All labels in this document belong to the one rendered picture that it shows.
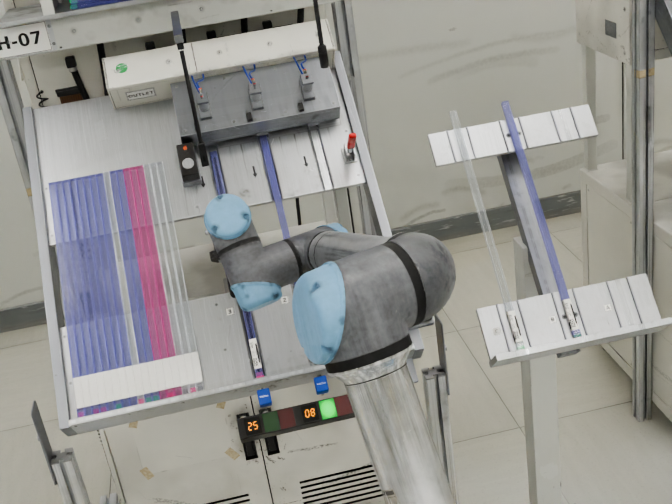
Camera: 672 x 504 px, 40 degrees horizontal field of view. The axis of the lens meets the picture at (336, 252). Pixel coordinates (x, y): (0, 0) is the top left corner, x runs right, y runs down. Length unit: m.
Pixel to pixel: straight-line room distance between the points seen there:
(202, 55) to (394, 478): 1.12
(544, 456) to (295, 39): 1.08
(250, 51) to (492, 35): 1.87
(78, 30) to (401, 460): 1.20
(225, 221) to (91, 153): 0.58
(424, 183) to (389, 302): 2.69
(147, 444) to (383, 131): 1.91
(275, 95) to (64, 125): 0.46
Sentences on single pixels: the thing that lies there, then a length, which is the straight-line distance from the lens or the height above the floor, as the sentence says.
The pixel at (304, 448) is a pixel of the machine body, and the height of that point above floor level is 0.32.
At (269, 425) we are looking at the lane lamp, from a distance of 1.75.
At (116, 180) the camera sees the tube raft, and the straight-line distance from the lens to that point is 1.95.
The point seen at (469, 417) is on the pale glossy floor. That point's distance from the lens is 2.81.
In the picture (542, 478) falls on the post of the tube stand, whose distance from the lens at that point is 2.19.
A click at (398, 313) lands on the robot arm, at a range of 1.14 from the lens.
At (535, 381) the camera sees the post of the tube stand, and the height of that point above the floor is 0.51.
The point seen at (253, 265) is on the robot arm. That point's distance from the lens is 1.50.
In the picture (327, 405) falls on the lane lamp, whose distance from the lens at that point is 1.75.
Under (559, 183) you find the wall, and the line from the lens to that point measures 4.02.
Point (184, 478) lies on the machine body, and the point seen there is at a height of 0.31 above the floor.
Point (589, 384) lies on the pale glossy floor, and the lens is 2.94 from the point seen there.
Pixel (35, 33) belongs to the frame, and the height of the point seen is 1.35.
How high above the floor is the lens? 1.65
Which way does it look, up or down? 25 degrees down
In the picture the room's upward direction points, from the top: 9 degrees counter-clockwise
